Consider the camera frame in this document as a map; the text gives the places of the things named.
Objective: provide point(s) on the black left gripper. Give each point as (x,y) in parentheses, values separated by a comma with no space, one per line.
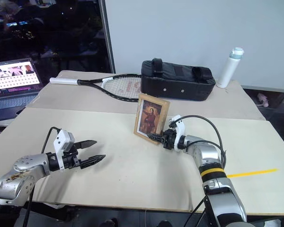
(71,160)

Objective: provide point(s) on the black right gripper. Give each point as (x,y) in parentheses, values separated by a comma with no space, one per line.
(169,139)

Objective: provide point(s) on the wooden picture frame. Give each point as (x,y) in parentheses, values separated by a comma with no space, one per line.
(150,116)

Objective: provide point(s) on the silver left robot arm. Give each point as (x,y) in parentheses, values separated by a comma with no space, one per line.
(19,175)

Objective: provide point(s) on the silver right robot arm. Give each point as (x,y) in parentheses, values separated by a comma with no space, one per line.
(209,156)

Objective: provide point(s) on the black padded bag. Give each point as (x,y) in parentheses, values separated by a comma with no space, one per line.
(177,81)

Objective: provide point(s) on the black white tennis racket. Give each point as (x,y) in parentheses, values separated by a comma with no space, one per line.
(123,88)

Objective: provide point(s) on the dark rounded shape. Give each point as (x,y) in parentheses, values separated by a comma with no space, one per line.
(165,223)
(109,223)

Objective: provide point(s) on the white water bottle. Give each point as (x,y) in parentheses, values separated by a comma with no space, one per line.
(228,68)

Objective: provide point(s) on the yellow tape strip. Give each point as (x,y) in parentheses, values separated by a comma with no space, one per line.
(253,173)

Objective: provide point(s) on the open laptop computer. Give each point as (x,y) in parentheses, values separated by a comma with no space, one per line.
(14,80)

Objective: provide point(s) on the pink object on floor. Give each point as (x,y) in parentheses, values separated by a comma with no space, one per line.
(263,99)

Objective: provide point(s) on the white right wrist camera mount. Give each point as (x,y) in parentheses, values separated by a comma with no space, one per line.
(180,132)

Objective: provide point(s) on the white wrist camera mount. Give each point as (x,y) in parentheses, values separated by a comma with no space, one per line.
(180,132)
(61,142)

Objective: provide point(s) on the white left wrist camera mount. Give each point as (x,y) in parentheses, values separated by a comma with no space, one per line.
(61,142)

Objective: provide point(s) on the grey window frame post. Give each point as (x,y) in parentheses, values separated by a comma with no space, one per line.
(109,35)

